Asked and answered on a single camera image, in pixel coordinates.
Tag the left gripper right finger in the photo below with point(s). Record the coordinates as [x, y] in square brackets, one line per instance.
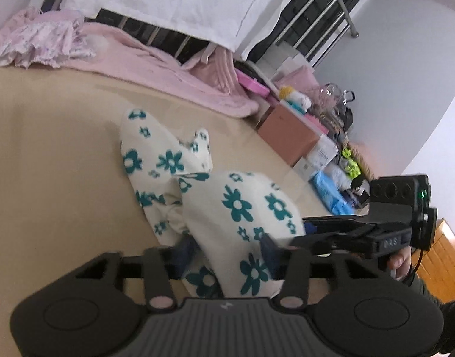
[301, 264]

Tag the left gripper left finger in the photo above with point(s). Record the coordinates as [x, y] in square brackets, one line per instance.
[156, 267]

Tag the white teal floral garment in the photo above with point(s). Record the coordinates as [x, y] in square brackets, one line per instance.
[226, 212]

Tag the black sleeve forearm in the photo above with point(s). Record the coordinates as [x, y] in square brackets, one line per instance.
[446, 344]

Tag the operator right hand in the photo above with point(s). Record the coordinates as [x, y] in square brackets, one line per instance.
[399, 263]

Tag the blue plastic bag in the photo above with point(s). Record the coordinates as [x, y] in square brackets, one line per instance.
[329, 195]

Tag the neon yellow item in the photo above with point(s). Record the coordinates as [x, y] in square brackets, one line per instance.
[349, 165]

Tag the wooden cabinet panel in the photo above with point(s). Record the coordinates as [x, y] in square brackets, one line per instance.
[437, 267]

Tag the white printed carton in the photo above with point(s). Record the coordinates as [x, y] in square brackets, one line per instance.
[317, 158]

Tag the salmon cardboard box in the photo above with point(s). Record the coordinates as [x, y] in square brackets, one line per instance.
[286, 132]

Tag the clear plastic wrap bundle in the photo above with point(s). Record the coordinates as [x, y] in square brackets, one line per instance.
[327, 99]

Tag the yellow white plush toy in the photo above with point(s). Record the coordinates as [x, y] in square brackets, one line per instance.
[299, 101]

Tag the magenta pink box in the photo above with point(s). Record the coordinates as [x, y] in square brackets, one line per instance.
[251, 84]

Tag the pink fleece blanket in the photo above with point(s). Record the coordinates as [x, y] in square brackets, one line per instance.
[207, 79]

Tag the white stacked boxes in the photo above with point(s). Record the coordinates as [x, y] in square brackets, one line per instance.
[288, 60]

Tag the pink frilly patterned cloth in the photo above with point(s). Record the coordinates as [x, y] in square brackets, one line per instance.
[50, 39]

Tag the steel bed rail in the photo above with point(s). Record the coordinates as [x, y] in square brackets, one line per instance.
[302, 25]

